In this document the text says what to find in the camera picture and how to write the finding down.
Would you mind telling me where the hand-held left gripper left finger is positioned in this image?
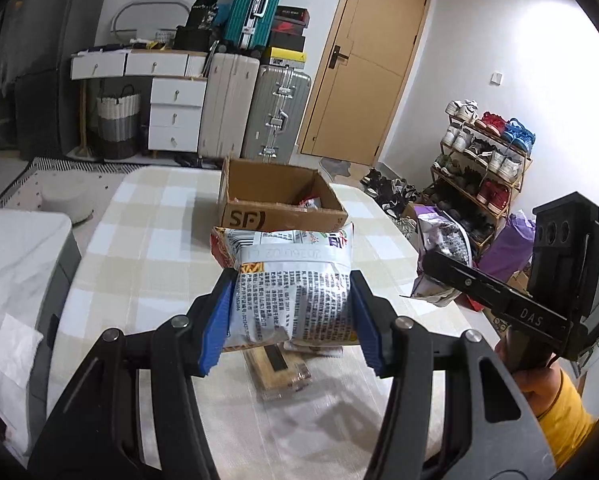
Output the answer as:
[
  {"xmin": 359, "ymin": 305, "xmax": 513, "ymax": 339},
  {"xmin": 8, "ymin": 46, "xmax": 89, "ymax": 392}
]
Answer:
[{"xmin": 27, "ymin": 270, "xmax": 238, "ymax": 480}]

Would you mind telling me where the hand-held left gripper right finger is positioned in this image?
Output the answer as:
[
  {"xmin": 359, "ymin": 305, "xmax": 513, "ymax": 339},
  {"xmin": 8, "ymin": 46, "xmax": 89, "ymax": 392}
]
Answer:
[{"xmin": 347, "ymin": 270, "xmax": 557, "ymax": 480}]

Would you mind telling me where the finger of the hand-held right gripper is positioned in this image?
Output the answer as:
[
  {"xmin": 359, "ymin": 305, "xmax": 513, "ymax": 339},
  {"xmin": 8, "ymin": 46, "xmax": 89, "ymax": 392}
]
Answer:
[{"xmin": 422, "ymin": 250, "xmax": 510, "ymax": 318}]

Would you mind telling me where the purple snack packet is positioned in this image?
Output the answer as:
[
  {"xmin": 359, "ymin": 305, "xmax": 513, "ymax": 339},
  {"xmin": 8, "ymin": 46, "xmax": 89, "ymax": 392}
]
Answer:
[{"xmin": 412, "ymin": 205, "xmax": 475, "ymax": 306}]

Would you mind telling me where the white printed snack packet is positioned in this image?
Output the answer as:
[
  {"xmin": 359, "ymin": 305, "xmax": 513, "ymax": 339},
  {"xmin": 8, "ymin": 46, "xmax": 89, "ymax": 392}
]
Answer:
[{"xmin": 210, "ymin": 225, "xmax": 363, "ymax": 353}]

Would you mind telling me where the clear cracker packet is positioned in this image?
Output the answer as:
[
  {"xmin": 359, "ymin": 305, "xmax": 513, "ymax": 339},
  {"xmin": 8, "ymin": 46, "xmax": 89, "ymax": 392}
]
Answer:
[{"xmin": 242, "ymin": 342, "xmax": 313, "ymax": 401}]

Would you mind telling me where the brown cardboard box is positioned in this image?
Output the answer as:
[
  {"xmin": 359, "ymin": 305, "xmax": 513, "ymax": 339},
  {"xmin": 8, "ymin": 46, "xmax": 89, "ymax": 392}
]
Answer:
[{"xmin": 217, "ymin": 156, "xmax": 349, "ymax": 233}]

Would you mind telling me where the person's right hand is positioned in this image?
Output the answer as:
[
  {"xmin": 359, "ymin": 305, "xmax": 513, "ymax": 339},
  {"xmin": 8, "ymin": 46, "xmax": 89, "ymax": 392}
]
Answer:
[{"xmin": 494, "ymin": 337, "xmax": 563, "ymax": 401}]

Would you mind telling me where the purple bag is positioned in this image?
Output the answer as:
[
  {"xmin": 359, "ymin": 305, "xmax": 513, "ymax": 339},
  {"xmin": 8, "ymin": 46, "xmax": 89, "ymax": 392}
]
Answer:
[{"xmin": 479, "ymin": 210, "xmax": 535, "ymax": 283}]

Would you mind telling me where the assorted sneakers group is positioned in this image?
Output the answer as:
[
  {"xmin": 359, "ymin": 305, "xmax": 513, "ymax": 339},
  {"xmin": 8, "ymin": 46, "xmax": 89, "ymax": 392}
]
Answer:
[{"xmin": 429, "ymin": 100, "xmax": 536, "ymax": 241}]

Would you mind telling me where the wooden shoe rack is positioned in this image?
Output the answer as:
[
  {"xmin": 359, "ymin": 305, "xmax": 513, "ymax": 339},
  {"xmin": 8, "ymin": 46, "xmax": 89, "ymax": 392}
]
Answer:
[{"xmin": 422, "ymin": 100, "xmax": 535, "ymax": 256}]

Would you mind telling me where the pile of black white shoes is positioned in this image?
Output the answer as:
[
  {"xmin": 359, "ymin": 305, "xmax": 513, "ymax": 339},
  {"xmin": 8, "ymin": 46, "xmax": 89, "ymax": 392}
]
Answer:
[{"xmin": 359, "ymin": 167, "xmax": 420, "ymax": 231}]

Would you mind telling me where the grey door mat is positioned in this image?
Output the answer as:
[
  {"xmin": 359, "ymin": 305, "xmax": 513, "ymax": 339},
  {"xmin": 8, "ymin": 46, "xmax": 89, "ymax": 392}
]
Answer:
[{"xmin": 319, "ymin": 157, "xmax": 351, "ymax": 178}]

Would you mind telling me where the grey round pouf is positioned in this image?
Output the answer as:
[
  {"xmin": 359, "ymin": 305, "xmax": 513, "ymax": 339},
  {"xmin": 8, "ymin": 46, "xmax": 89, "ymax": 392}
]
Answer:
[{"xmin": 40, "ymin": 180, "xmax": 98, "ymax": 222}]

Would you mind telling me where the white paper sheet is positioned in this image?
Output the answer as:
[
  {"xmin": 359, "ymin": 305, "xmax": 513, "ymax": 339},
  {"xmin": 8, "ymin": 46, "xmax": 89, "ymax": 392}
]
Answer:
[{"xmin": 0, "ymin": 312, "xmax": 43, "ymax": 388}]

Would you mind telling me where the white marble side table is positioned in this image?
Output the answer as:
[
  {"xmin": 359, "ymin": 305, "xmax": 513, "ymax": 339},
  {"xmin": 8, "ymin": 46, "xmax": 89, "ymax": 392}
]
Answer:
[{"xmin": 0, "ymin": 207, "xmax": 83, "ymax": 461}]

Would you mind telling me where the beige suitcase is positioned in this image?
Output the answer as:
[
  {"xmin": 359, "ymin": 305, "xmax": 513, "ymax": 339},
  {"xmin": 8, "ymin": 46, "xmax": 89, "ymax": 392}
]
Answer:
[{"xmin": 198, "ymin": 52, "xmax": 260, "ymax": 161}]

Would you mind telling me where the silver suitcase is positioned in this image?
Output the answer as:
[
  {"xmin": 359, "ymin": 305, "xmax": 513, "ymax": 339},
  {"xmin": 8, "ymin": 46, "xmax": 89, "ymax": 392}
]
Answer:
[{"xmin": 242, "ymin": 64, "xmax": 313, "ymax": 165}]

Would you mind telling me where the woven laundry basket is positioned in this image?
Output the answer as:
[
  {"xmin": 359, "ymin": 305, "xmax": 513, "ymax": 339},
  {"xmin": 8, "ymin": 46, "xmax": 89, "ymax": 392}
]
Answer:
[{"xmin": 90, "ymin": 84, "xmax": 141, "ymax": 160}]

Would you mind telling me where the white drawer dresser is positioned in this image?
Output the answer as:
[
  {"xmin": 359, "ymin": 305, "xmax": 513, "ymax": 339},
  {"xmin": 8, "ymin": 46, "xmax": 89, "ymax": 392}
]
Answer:
[{"xmin": 70, "ymin": 49, "xmax": 208, "ymax": 158}]

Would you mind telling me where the wooden door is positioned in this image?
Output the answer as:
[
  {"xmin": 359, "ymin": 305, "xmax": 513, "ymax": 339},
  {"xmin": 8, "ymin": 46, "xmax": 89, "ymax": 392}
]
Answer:
[{"xmin": 299, "ymin": 0, "xmax": 433, "ymax": 166}]

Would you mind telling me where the patterned floor rug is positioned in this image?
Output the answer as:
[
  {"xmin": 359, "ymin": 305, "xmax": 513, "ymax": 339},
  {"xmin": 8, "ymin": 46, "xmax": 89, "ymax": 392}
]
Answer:
[{"xmin": 0, "ymin": 156, "xmax": 145, "ymax": 208}]

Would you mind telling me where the yellow box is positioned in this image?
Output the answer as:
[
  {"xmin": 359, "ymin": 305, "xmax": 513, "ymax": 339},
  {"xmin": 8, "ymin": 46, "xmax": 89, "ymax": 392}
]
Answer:
[{"xmin": 262, "ymin": 47, "xmax": 309, "ymax": 67}]

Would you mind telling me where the black case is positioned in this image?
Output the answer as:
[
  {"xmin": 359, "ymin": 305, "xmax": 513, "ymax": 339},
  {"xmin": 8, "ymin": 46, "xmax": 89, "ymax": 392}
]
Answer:
[{"xmin": 174, "ymin": 25, "xmax": 216, "ymax": 52}]

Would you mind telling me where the black shoebox red print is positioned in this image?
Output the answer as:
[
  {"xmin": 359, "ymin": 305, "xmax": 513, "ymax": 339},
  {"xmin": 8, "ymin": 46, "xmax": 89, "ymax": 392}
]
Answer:
[{"xmin": 272, "ymin": 19, "xmax": 307, "ymax": 37}]

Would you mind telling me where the black printed bag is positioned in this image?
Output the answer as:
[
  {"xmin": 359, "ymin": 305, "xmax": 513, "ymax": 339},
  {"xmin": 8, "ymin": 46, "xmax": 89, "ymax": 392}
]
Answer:
[{"xmin": 187, "ymin": 0, "xmax": 221, "ymax": 28}]

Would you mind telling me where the dark grey refrigerator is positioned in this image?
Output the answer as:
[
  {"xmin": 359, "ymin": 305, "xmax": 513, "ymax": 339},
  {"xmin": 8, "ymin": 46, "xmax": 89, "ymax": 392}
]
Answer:
[{"xmin": 0, "ymin": 0, "xmax": 111, "ymax": 161}]

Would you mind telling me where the teal suitcase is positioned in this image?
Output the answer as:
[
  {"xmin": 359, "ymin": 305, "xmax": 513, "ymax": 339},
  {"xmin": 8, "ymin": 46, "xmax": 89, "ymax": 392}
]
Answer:
[{"xmin": 224, "ymin": 0, "xmax": 280, "ymax": 56}]

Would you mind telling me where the white oval mirror frame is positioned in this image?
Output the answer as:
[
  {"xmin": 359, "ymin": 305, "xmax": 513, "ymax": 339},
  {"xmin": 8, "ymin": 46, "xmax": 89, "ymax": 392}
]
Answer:
[{"xmin": 112, "ymin": 0, "xmax": 193, "ymax": 43}]

